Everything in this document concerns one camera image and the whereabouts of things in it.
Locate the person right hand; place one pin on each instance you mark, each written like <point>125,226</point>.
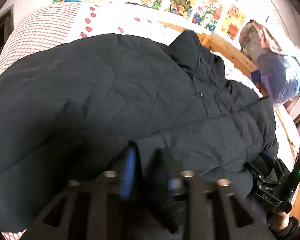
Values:
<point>280,222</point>

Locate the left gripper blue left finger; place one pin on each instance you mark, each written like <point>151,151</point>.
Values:
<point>127,176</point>

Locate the pink apple print quilt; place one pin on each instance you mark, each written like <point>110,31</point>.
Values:
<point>65,30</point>

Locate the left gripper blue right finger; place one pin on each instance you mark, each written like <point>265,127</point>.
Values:
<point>174,186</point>

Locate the yellow bear drawing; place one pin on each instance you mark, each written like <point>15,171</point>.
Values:
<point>232,23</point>

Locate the wooden bed frame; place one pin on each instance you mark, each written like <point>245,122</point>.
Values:
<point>225,52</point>

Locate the blue clothes in plastic bag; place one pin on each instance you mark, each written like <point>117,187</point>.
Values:
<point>279,75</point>

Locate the colourful doodle drawing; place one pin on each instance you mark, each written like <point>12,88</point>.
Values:
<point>207,13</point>

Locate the black puffer jacket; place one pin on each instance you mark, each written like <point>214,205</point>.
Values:
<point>68,112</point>

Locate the pink floral blanket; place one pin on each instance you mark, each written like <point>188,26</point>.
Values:
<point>256,39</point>

